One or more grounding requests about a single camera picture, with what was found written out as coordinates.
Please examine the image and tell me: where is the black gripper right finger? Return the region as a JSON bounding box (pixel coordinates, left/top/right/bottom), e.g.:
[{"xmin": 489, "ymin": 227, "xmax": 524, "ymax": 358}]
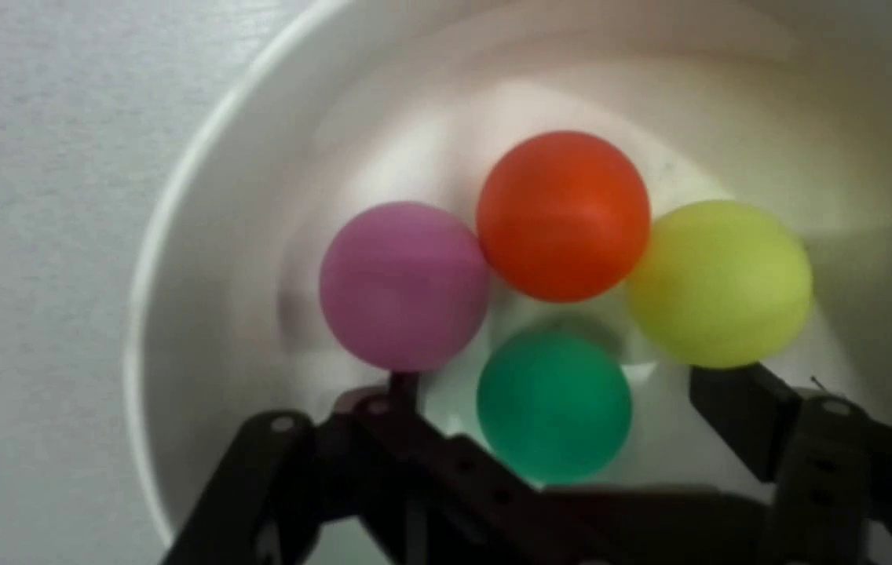
[{"xmin": 689, "ymin": 362, "xmax": 892, "ymax": 565}]

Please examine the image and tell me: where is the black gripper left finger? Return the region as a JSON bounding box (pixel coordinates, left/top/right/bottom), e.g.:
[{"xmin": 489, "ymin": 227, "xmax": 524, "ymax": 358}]
[{"xmin": 161, "ymin": 371, "xmax": 615, "ymax": 565}]

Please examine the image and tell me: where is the green ball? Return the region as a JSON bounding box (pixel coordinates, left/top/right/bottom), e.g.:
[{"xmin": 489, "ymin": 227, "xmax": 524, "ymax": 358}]
[{"xmin": 476, "ymin": 320, "xmax": 638, "ymax": 487}]

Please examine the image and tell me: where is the purple ball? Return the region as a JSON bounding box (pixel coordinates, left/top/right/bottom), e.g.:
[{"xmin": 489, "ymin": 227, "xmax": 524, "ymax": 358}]
[{"xmin": 317, "ymin": 199, "xmax": 493, "ymax": 377}]

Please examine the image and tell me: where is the yellow ball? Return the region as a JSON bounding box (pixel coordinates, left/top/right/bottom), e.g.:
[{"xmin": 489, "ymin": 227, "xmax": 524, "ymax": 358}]
[{"xmin": 621, "ymin": 199, "xmax": 816, "ymax": 371}]

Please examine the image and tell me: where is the deep white bowl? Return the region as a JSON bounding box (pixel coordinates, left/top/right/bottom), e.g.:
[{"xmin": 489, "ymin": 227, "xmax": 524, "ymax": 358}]
[{"xmin": 123, "ymin": 0, "xmax": 892, "ymax": 565}]

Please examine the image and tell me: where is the orange ball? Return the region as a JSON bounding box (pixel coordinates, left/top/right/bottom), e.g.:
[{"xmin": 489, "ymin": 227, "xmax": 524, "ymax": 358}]
[{"xmin": 476, "ymin": 128, "xmax": 658, "ymax": 307}]

